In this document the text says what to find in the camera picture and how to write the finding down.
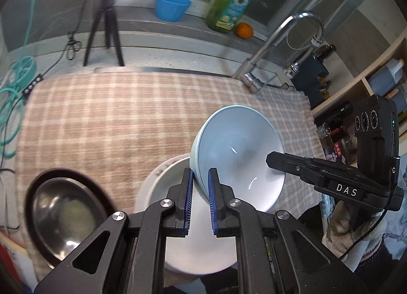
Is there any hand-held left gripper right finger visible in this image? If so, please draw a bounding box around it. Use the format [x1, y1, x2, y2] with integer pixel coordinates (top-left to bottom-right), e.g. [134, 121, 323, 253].
[207, 167, 363, 294]

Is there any dark blue box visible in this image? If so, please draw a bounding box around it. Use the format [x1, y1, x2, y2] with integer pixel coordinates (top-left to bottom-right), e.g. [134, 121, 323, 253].
[293, 59, 329, 107]

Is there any wooden shelf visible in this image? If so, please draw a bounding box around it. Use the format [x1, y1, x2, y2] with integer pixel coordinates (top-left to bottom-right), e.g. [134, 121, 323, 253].
[310, 31, 407, 167]

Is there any black lamp cable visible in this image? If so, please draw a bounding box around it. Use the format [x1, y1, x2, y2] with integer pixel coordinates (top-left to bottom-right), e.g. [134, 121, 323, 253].
[0, 0, 94, 231]

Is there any teal cable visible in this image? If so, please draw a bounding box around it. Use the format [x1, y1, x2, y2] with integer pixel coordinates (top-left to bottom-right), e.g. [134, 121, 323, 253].
[0, 0, 39, 158]

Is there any large floral deep plate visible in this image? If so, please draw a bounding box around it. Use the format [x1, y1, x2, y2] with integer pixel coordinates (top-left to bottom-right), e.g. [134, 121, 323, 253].
[134, 153, 239, 276]

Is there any checked beige cloth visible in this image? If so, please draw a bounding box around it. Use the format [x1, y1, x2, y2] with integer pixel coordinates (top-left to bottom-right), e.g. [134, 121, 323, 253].
[14, 73, 326, 291]

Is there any blue plastic cup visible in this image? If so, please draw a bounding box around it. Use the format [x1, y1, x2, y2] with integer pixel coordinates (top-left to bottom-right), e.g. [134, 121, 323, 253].
[154, 0, 192, 23]

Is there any glass jar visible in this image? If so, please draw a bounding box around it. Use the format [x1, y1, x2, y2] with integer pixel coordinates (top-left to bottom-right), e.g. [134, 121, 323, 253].
[316, 122, 333, 138]

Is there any chrome faucet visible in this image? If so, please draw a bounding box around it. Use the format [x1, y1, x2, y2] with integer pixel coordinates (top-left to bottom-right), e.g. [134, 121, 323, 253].
[232, 11, 325, 93]

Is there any dark red bowl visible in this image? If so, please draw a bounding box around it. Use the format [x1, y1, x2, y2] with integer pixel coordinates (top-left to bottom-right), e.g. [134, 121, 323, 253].
[25, 168, 117, 267]

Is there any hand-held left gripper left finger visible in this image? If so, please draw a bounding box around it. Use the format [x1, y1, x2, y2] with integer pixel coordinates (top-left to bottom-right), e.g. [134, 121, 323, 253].
[33, 167, 194, 294]

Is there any black bottle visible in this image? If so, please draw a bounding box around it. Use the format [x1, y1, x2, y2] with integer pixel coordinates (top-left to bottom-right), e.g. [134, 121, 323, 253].
[321, 103, 353, 127]

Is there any light blue bowl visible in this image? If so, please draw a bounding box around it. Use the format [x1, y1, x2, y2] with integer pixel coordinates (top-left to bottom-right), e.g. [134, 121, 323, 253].
[190, 105, 286, 213]

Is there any blue plastic jug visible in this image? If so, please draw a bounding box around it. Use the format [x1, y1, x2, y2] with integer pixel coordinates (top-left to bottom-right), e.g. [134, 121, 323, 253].
[370, 59, 404, 91]

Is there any person's right hand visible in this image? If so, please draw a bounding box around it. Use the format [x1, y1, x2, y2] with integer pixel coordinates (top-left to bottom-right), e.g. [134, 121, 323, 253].
[330, 200, 361, 241]

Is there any red book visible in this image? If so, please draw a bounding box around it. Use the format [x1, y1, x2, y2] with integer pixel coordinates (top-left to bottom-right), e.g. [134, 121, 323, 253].
[0, 233, 34, 294]

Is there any orange fruit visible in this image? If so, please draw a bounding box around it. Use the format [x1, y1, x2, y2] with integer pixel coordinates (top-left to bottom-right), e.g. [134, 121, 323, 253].
[235, 22, 254, 39]

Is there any black inline controller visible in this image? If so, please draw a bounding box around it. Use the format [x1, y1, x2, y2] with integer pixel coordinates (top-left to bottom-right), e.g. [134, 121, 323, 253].
[22, 73, 43, 94]

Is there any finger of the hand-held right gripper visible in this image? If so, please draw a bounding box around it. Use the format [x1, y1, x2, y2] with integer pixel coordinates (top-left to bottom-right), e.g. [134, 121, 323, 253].
[266, 151, 401, 212]

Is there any black tripod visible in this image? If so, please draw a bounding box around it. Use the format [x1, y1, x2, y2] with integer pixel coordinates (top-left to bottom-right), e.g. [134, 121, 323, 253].
[83, 0, 125, 67]

